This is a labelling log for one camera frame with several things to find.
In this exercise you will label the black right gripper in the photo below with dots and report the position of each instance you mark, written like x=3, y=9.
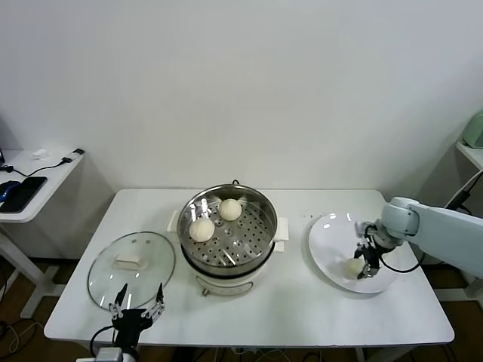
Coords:
x=373, y=254

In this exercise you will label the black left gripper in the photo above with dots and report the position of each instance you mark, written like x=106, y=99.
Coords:
x=130, y=324

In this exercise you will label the white steamed baozi bun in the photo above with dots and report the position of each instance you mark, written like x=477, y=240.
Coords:
x=230, y=210
x=352, y=268
x=202, y=231

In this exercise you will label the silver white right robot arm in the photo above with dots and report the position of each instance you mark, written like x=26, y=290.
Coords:
x=445, y=234

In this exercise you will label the stainless steel steamer basket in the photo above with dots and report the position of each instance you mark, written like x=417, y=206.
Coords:
x=245, y=241

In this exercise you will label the white round plate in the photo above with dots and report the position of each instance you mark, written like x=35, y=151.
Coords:
x=328, y=249

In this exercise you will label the black power adapter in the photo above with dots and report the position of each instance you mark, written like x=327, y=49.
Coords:
x=456, y=201

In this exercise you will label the white side table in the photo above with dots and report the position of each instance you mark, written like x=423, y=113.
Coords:
x=471, y=152

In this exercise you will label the black smartphone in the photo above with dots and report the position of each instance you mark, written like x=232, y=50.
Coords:
x=22, y=194

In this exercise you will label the white side desk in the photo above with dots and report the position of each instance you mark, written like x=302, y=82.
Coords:
x=49, y=169

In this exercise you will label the mint green appliance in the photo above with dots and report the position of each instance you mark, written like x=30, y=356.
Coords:
x=476, y=132

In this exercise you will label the blue computer mouse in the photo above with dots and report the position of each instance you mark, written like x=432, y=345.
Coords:
x=8, y=188

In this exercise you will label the small white desk object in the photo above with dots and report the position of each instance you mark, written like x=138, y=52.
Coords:
x=40, y=153

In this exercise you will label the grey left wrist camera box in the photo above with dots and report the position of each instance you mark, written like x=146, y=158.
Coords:
x=109, y=355

